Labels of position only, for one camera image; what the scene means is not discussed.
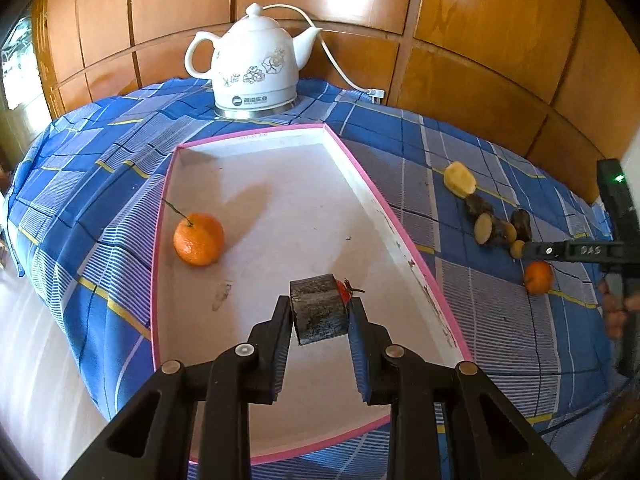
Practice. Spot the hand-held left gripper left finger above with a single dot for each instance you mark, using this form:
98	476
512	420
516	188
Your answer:
284	342

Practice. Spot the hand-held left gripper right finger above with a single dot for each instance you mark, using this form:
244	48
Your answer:
356	350

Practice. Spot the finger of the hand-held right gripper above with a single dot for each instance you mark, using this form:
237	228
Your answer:
565	251

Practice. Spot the small orange tangerine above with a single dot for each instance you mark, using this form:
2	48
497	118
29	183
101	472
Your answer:
539	279

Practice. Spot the dark cut root chunk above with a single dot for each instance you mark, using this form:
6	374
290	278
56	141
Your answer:
317	310

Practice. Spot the small yellow potato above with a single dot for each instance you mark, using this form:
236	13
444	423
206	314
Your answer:
516	249
510	231

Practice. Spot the dark round root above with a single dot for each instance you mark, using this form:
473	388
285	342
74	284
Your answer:
522	221
479	206

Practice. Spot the peeled yellow potato piece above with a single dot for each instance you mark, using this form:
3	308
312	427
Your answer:
460	179

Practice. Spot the orange tangerine with stem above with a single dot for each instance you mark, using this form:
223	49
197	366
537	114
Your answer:
200	240

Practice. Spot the white tray with pink rim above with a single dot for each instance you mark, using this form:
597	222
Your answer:
300	200

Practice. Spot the person's right hand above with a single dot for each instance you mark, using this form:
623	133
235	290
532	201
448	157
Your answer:
612	317

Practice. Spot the small red fruit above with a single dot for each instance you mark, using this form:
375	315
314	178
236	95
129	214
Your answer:
342	290

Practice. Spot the brown root with cut face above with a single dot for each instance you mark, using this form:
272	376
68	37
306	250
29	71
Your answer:
484	229

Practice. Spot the blue plaid tablecloth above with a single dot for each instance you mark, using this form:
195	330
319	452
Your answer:
450	310

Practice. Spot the silver kettle base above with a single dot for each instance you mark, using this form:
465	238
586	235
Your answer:
255	113

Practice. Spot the white power plug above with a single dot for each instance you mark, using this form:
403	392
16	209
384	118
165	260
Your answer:
377	94

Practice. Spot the white floral ceramic kettle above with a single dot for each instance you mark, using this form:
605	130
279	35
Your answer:
250	70

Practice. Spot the window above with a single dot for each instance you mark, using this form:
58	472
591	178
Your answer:
20	70

